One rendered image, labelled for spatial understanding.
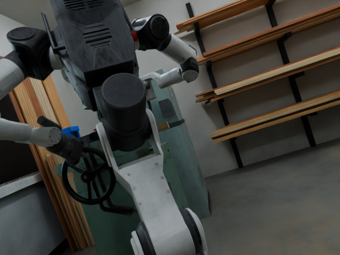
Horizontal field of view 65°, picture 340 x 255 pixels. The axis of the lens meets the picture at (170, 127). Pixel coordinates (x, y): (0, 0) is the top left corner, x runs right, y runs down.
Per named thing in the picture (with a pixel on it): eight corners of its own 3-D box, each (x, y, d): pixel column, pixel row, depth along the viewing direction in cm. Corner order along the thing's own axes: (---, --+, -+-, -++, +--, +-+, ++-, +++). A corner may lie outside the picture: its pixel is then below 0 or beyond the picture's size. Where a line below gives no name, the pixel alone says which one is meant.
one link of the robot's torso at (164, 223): (212, 253, 71) (150, 99, 81) (150, 285, 66) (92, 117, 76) (197, 247, 85) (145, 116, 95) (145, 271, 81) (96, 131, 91)
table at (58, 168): (45, 181, 146) (42, 170, 145) (77, 167, 175) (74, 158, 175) (145, 150, 130) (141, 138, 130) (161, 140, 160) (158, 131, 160)
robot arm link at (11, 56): (15, 55, 82) (44, 34, 91) (-9, 47, 84) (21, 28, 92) (28, 84, 91) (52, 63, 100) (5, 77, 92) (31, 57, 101)
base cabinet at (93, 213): (115, 310, 154) (76, 194, 152) (146, 254, 210) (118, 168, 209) (188, 299, 143) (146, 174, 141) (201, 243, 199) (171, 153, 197)
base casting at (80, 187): (76, 194, 153) (71, 178, 153) (118, 168, 209) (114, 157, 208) (147, 173, 142) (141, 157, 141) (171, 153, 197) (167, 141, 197)
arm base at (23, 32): (43, 44, 84) (50, 26, 92) (-1, 43, 83) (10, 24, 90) (54, 81, 95) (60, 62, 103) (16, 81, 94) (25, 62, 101)
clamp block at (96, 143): (79, 164, 140) (73, 148, 140) (92, 159, 153) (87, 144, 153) (103, 157, 136) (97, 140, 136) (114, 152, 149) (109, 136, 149)
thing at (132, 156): (75, 177, 152) (72, 171, 152) (93, 168, 172) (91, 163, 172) (137, 159, 142) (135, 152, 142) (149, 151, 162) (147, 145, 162)
